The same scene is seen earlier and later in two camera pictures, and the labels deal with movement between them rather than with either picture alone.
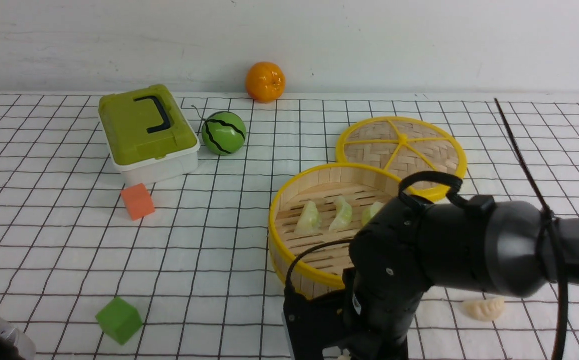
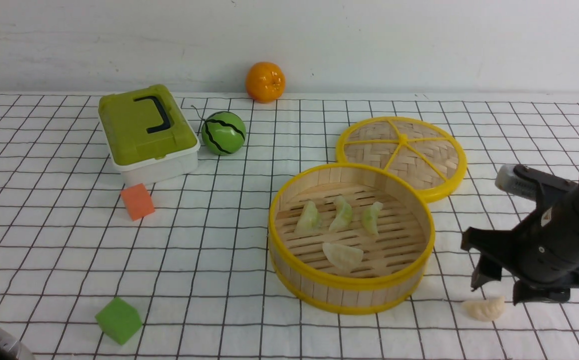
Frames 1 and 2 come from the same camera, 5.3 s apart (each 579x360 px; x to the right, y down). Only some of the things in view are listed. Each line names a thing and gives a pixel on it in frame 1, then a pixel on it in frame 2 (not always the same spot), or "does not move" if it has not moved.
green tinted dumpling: x=344 y=214 does not move
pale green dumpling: x=309 y=220 does not move
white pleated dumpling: x=486 y=310 does not move
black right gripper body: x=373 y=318 → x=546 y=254
